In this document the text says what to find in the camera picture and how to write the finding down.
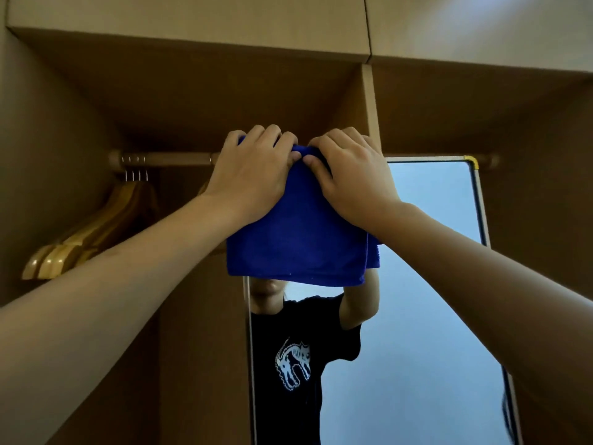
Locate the person's right hand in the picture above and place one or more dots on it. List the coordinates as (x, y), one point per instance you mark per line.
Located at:
(356, 180)

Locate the person's left hand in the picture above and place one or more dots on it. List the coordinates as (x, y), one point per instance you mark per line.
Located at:
(250, 180)

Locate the blue cloth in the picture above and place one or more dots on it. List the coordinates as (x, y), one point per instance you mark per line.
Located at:
(301, 245)

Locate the tall framed mirror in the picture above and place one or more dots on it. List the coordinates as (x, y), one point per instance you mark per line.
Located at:
(417, 319)

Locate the person's right forearm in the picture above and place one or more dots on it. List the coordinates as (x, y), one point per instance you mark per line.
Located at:
(500, 301)

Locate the person's left forearm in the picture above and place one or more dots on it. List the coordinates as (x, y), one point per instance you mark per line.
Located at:
(92, 310)

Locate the wooden wardrobe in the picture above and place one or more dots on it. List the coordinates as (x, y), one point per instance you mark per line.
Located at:
(533, 227)

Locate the wooden clothes hanger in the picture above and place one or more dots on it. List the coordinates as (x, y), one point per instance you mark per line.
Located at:
(85, 257)
(48, 268)
(30, 268)

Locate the wooden clothes rail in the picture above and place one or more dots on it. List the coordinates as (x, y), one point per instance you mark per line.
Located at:
(176, 158)

